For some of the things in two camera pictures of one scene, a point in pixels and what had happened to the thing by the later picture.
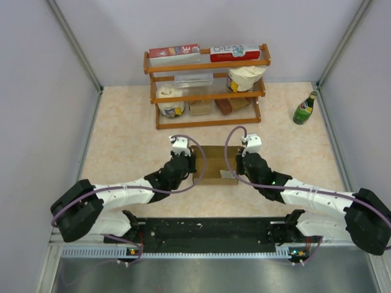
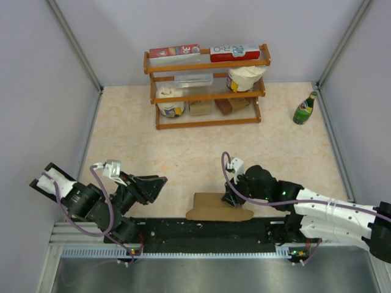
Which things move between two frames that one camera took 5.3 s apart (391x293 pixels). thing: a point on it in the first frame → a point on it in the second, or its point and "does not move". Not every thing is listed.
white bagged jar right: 243,78 does not move
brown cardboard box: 211,159 → 210,207
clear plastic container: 192,80 does not move
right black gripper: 239,162 → 231,196
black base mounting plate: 204,232 does not move
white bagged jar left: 170,109 does not move
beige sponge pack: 200,108 does not move
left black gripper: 192,161 → 144,189
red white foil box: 184,54 does not move
